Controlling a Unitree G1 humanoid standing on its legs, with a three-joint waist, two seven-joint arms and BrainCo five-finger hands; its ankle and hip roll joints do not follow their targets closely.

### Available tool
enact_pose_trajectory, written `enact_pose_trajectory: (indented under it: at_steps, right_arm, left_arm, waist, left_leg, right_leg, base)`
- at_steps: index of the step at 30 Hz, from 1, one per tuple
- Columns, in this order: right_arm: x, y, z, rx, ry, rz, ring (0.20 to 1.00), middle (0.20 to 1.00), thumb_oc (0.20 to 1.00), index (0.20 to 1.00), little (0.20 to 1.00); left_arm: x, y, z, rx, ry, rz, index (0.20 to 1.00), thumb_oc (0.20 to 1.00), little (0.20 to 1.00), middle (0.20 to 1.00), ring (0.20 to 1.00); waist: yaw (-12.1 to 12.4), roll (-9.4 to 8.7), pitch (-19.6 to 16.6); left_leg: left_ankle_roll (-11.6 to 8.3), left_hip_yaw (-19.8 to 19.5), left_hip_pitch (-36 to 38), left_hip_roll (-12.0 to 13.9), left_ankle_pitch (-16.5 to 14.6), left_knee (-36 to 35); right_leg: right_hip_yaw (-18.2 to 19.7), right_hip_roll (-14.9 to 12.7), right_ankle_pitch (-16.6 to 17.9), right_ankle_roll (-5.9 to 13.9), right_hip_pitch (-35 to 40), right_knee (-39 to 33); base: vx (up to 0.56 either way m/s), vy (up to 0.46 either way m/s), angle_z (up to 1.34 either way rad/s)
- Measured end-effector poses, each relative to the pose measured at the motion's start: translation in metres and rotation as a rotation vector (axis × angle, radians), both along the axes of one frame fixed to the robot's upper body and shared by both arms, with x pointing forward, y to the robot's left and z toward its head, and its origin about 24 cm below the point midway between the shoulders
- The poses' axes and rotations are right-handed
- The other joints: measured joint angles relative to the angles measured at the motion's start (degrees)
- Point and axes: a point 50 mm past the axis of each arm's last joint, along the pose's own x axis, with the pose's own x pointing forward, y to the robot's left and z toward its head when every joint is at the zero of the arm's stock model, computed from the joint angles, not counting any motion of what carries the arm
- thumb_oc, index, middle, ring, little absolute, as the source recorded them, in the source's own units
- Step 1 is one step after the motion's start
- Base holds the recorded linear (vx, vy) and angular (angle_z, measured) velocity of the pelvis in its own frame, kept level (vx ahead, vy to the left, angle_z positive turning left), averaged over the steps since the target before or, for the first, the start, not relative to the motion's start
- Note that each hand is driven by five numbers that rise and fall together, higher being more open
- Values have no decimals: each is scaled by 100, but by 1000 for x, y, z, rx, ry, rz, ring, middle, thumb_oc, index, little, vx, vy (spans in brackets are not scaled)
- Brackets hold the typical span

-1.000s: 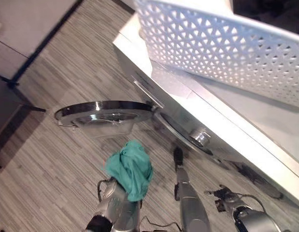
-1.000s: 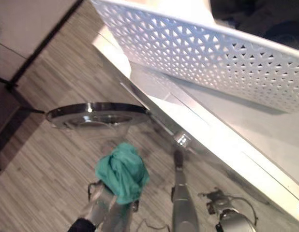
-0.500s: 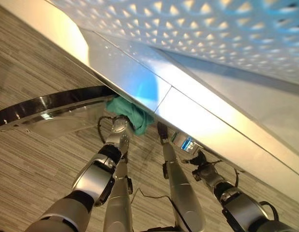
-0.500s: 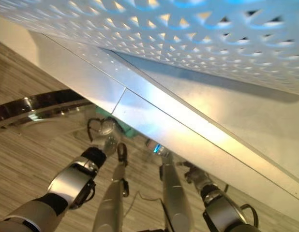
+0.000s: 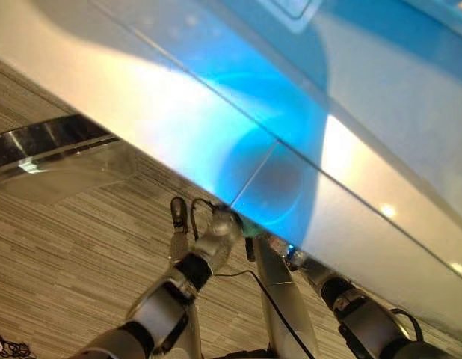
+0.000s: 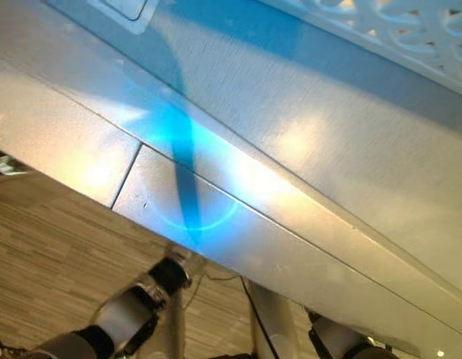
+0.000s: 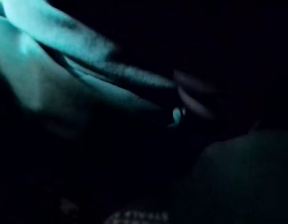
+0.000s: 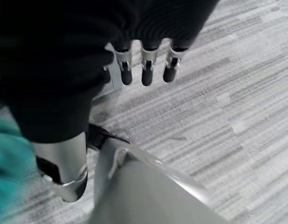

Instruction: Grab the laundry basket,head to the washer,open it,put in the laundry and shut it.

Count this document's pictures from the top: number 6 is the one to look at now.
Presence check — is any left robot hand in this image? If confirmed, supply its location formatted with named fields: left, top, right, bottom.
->
left=162, top=243, right=210, bottom=280

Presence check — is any white lattice laundry basket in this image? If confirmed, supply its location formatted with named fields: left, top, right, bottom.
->
left=257, top=0, right=462, bottom=95

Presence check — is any silver left robot leg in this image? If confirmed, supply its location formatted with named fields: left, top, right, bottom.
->
left=164, top=287, right=190, bottom=359

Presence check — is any glossy silver table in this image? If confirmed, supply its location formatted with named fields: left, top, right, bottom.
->
left=0, top=0, right=462, bottom=357

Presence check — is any dark object on floor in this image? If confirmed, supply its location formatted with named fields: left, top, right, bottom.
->
left=0, top=146, right=28, bottom=179

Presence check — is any thin black cable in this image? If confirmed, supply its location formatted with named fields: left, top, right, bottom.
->
left=239, top=277, right=281, bottom=359

